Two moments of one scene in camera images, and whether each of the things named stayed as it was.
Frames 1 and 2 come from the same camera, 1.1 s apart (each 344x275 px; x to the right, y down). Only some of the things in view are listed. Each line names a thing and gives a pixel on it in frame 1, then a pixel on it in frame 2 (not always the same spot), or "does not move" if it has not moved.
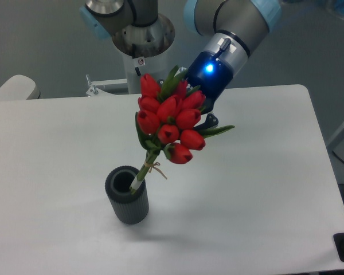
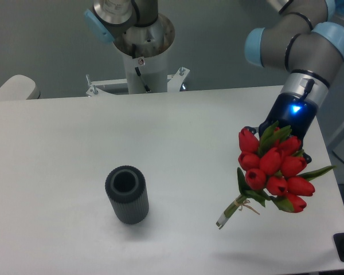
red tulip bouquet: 168,121 -> 273,169
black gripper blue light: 212,76 -> 293,110
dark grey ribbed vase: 129,208 does not move
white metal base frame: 93,91 does not move
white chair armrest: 17,87 does not move
